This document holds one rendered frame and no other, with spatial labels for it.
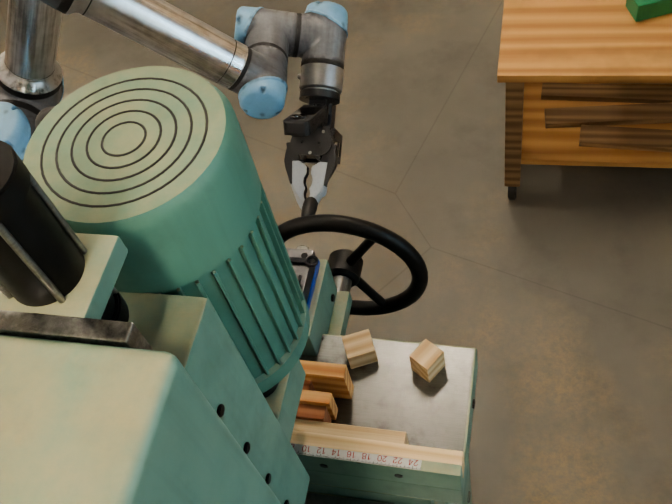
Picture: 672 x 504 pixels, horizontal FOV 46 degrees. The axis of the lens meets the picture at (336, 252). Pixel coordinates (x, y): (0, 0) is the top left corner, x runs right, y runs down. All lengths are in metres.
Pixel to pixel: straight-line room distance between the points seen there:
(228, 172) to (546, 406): 1.60
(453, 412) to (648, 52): 1.25
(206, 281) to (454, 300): 1.64
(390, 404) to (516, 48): 1.22
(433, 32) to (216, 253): 2.44
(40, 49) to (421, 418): 0.89
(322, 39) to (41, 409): 0.99
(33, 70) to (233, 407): 0.95
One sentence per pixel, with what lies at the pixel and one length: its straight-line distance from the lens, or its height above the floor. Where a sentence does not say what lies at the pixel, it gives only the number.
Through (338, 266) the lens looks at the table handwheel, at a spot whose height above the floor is 0.84.
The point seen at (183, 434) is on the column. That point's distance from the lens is 0.51.
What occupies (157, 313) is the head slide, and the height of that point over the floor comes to 1.42.
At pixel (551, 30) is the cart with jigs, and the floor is 0.53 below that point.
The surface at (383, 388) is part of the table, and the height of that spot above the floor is 0.90.
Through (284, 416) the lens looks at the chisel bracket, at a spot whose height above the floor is 1.05.
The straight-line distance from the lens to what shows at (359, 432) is 1.07.
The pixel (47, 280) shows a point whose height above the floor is 1.54.
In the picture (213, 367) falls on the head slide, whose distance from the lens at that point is 0.65.
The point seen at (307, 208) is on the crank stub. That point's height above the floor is 0.92.
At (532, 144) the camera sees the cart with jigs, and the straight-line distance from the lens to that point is 2.35.
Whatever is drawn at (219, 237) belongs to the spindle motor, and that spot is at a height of 1.44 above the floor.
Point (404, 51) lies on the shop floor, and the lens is 2.95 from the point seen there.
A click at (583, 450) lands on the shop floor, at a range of 2.07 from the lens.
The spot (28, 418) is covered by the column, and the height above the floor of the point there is 1.52.
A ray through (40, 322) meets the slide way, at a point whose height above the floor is 1.52.
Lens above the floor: 1.92
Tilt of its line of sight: 54 degrees down
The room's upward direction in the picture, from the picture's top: 16 degrees counter-clockwise
